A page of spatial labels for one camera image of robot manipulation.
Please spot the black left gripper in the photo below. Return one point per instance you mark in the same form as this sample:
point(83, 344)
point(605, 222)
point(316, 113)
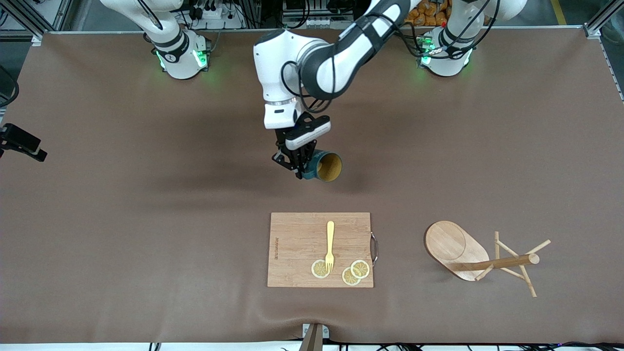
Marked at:
point(298, 158)

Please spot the dark teal mug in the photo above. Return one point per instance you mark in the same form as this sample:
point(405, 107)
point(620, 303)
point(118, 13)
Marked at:
point(329, 166)

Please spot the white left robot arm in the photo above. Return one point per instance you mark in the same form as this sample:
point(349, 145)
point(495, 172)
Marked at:
point(331, 63)

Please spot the wooden mug tree rack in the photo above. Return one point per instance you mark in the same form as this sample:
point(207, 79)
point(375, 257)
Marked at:
point(453, 243)

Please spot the yellow plastic fork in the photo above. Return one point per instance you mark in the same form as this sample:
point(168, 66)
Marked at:
point(330, 234)

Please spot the lemon slice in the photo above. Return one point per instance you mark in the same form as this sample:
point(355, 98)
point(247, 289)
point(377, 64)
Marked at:
point(317, 269)
point(361, 268)
point(348, 279)

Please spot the brown table mat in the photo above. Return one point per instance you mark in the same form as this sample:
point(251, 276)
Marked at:
point(146, 195)

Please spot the white power strip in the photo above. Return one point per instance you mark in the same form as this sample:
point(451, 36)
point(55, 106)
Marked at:
point(214, 14)

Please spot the bag of orange buns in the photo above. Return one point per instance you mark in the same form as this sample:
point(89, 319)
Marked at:
point(429, 12)

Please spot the aluminium frame profile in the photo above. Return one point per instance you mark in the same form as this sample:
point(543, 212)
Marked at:
point(597, 27)
point(36, 36)

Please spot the aluminium camera post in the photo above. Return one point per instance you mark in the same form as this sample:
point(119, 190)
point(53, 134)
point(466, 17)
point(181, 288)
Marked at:
point(314, 337)

